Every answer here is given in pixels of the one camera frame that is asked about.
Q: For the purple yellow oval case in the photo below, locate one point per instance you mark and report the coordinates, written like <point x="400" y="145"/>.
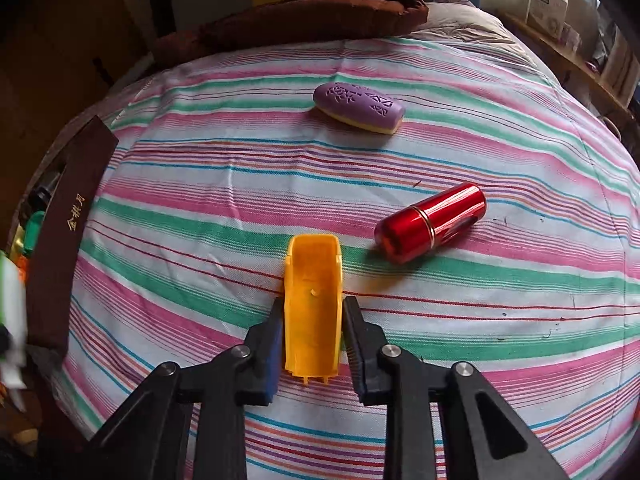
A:
<point x="357" y="101"/>

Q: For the green plastic piece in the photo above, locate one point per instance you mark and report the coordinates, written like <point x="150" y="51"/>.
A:
<point x="34" y="232"/>

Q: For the yellow orange plastic shell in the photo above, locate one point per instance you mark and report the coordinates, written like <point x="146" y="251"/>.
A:
<point x="312" y="310"/>

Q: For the grey pillow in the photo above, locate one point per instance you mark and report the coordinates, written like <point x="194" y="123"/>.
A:
<point x="465" y="17"/>

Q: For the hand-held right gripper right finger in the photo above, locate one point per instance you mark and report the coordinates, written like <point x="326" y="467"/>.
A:
<point x="352" y="352"/>

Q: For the brown blanket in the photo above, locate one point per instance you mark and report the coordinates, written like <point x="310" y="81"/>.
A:
<point x="300" y="15"/>

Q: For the red metallic cylinder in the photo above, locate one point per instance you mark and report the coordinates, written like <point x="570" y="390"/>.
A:
<point x="430" y="222"/>

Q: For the brown box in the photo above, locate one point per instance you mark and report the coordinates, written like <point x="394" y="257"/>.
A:
<point x="65" y="210"/>

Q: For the wooden shelf with items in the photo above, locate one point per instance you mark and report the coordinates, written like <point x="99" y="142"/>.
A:
<point x="585" y="69"/>

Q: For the white cardboard box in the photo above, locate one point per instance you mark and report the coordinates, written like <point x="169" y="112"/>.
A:
<point x="546" y="10"/>

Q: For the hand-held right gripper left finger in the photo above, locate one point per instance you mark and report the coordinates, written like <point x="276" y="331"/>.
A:
<point x="272" y="352"/>

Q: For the striped bed sheet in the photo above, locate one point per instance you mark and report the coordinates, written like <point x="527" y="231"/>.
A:
<point x="350" y="170"/>

